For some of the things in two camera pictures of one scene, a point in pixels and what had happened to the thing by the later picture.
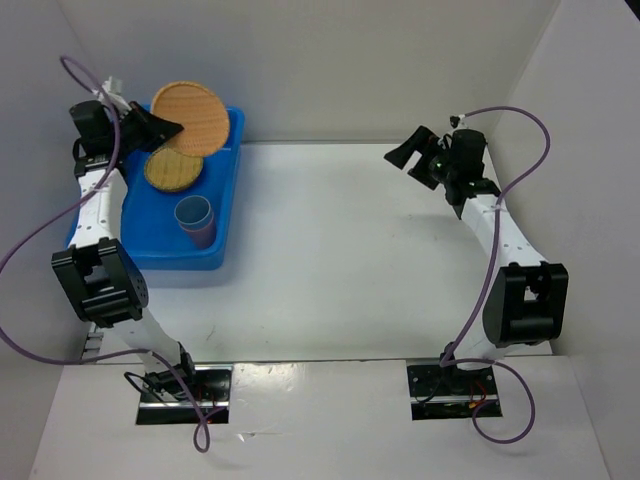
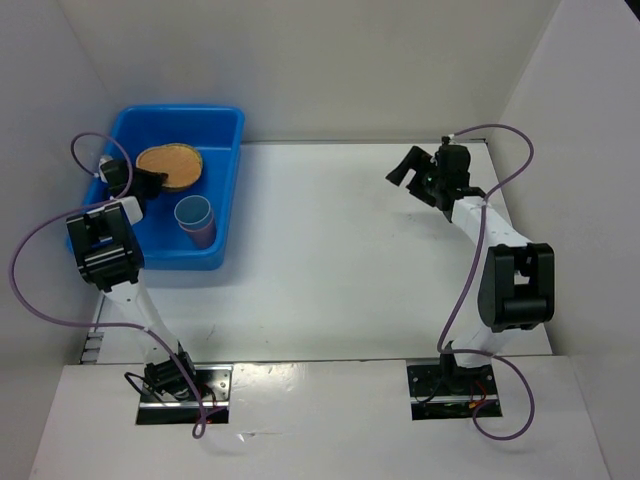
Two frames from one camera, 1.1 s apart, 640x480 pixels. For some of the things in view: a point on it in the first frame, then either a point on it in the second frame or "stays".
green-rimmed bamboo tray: x=170 y=170 stays
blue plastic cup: x=194 y=213 stays
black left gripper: x=157 y=129 → x=156 y=180
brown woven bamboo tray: x=199 y=111 → x=181 y=162
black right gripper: x=421 y=139 → x=415 y=158
